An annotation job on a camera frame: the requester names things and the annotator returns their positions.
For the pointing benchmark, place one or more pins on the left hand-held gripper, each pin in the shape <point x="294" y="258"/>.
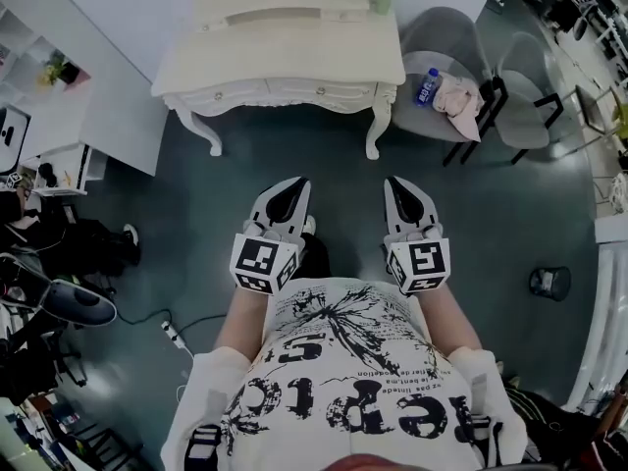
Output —
<point x="255" y="258"/>

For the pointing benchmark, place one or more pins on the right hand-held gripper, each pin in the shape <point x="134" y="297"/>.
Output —
<point x="422" y="263"/>

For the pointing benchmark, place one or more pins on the white ornate desk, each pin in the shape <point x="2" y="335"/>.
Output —
<point x="275" y="57"/>

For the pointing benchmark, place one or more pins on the person's right forearm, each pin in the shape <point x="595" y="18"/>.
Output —
<point x="449" y="319"/>

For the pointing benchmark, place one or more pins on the person's left forearm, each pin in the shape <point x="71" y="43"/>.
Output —
<point x="243" y="319"/>

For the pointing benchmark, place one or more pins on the white ornate drawer front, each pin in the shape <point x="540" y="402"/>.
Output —
<point x="321" y="90"/>
<point x="230" y="97"/>

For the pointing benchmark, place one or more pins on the person's white shoe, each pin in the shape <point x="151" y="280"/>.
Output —
<point x="309" y="224"/>

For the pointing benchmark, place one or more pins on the person's black trousers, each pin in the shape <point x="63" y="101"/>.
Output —
<point x="316" y="258"/>

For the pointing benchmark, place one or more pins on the pink cloth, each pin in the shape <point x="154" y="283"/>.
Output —
<point x="458" y="103"/>

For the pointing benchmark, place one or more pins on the blue label water bottle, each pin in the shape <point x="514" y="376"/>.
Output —
<point x="429" y="88"/>

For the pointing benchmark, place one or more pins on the grey upholstered chair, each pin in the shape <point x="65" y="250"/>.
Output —
<point x="522" y="101"/>
<point x="441" y="37"/>

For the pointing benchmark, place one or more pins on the white power strip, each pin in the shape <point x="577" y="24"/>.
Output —
<point x="172" y="332"/>

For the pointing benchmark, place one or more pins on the black waste bin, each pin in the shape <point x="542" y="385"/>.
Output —
<point x="550" y="284"/>

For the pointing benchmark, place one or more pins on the black office chair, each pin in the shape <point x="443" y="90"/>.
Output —
<point x="78" y="302"/>

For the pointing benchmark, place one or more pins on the white glossy table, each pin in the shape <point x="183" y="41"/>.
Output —
<point x="608" y="312"/>

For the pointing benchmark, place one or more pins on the black striped bag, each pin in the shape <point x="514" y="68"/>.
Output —
<point x="549" y="420"/>

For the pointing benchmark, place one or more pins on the yellow potted plant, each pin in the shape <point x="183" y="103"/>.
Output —
<point x="54" y="69"/>

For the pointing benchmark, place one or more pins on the white appliance with black panel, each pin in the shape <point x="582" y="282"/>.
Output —
<point x="12" y="138"/>

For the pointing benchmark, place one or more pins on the white shelf unit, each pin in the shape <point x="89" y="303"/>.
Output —
<point x="24" y="42"/>

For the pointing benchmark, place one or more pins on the wooden frame chair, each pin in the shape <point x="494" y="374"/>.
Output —
<point x="596" y="111"/>

